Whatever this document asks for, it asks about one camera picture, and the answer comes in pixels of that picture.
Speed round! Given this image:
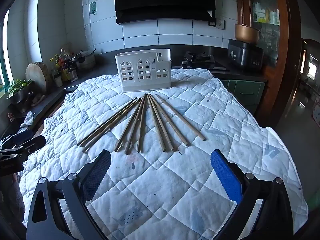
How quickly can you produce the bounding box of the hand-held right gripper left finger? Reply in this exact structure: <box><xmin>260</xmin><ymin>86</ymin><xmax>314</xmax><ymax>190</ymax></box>
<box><xmin>26</xmin><ymin>149</ymin><xmax>112</xmax><ymax>240</ymax></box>

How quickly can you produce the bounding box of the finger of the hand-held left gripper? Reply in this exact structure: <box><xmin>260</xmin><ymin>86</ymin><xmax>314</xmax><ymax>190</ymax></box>
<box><xmin>0</xmin><ymin>135</ymin><xmax>47</xmax><ymax>162</ymax></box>
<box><xmin>0</xmin><ymin>129</ymin><xmax>34</xmax><ymax>148</ymax></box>

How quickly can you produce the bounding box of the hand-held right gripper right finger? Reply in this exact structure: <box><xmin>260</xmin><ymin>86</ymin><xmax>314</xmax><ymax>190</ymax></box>
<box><xmin>210</xmin><ymin>149</ymin><xmax>294</xmax><ymax>240</ymax></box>

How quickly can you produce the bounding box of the white plastic utensil holder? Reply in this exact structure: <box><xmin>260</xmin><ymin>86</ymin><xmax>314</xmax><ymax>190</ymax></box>
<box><xmin>114</xmin><ymin>48</ymin><xmax>172</xmax><ymax>92</ymax></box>

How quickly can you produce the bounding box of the person's left forearm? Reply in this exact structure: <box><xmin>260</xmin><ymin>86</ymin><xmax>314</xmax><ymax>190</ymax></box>
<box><xmin>0</xmin><ymin>172</ymin><xmax>25</xmax><ymax>230</ymax></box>

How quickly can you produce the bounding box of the white dish towel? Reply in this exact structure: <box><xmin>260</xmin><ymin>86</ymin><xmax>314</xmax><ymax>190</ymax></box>
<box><xmin>19</xmin><ymin>111</ymin><xmax>35</xmax><ymax>130</ymax></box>

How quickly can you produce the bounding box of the metal bowl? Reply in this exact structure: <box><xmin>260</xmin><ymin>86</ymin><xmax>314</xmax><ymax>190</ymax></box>
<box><xmin>6</xmin><ymin>86</ymin><xmax>33</xmax><ymax>105</ymax></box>

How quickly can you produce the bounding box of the ginger root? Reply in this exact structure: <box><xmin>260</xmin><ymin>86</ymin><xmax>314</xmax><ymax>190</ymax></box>
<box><xmin>30</xmin><ymin>94</ymin><xmax>47</xmax><ymax>107</ymax></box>

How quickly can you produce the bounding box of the round wooden cutting board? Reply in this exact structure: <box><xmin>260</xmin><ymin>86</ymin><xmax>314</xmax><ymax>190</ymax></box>
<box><xmin>25</xmin><ymin>62</ymin><xmax>52</xmax><ymax>94</ymax></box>

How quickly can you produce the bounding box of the white quilted blanket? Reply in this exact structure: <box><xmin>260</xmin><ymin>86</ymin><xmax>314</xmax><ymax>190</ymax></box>
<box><xmin>19</xmin><ymin>68</ymin><xmax>309</xmax><ymax>240</ymax></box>

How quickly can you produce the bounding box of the oil bottle yellow cap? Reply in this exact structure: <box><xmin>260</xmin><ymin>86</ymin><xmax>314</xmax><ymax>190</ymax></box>
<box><xmin>50</xmin><ymin>58</ymin><xmax>60</xmax><ymax>79</ymax></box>

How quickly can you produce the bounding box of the yellow label jar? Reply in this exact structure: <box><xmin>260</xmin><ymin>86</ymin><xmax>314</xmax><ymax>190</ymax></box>
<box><xmin>61</xmin><ymin>69</ymin><xmax>73</xmax><ymax>82</ymax></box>

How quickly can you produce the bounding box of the dark sauce bottle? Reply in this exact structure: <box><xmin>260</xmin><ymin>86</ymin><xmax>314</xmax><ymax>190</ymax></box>
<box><xmin>60</xmin><ymin>49</ymin><xmax>73</xmax><ymax>70</ymax></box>

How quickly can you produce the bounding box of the window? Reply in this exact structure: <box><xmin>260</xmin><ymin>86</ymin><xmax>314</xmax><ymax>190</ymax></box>
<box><xmin>0</xmin><ymin>7</ymin><xmax>12</xmax><ymax>88</ymax></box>

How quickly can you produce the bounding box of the green base cabinet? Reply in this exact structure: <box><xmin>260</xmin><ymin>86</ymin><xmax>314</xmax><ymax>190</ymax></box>
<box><xmin>220</xmin><ymin>79</ymin><xmax>267</xmax><ymax>114</ymax></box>

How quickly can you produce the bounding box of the metal pot with lid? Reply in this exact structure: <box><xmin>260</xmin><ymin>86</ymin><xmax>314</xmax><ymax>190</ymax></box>
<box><xmin>75</xmin><ymin>49</ymin><xmax>97</xmax><ymax>68</ymax></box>

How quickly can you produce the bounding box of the black gas stove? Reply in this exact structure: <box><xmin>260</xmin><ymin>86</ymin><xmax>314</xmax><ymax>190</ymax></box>
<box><xmin>181</xmin><ymin>51</ymin><xmax>229</xmax><ymax>71</ymax></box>

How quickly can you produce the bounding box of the black rice cooker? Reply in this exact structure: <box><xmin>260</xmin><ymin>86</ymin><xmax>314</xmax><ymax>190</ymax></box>
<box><xmin>227</xmin><ymin>39</ymin><xmax>264</xmax><ymax>71</ymax></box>

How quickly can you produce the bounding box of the copper-coloured cooker pot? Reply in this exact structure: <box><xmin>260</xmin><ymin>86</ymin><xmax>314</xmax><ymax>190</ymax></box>
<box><xmin>234</xmin><ymin>23</ymin><xmax>261</xmax><ymax>43</ymax></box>

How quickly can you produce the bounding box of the wooden glass-door cabinet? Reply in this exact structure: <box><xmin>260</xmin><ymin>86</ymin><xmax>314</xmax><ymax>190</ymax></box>
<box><xmin>234</xmin><ymin>0</ymin><xmax>304</xmax><ymax>128</ymax></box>

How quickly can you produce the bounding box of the green white carton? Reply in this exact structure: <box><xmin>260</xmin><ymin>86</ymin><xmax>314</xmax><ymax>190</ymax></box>
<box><xmin>252</xmin><ymin>2</ymin><xmax>267</xmax><ymax>23</ymax></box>

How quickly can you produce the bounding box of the black range hood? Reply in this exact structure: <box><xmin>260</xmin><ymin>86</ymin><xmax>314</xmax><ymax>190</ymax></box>
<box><xmin>110</xmin><ymin>0</ymin><xmax>217</xmax><ymax>25</ymax></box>

